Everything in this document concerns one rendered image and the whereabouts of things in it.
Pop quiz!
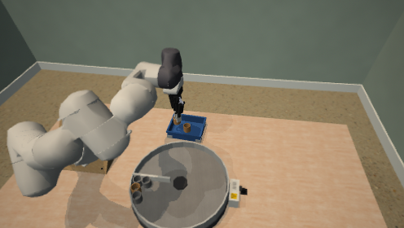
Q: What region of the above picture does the blue crate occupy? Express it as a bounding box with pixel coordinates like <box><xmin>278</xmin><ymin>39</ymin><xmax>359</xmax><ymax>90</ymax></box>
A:
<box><xmin>166</xmin><ymin>114</ymin><xmax>207</xmax><ymax>143</ymax></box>

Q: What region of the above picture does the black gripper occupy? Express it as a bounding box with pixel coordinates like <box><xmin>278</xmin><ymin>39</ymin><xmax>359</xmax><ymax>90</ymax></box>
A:
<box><xmin>168</xmin><ymin>87</ymin><xmax>185</xmax><ymax>123</ymax></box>

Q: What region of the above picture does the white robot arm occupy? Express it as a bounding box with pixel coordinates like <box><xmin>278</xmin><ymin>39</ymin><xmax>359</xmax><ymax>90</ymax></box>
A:
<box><xmin>7</xmin><ymin>48</ymin><xmax>183</xmax><ymax>198</ymax></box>

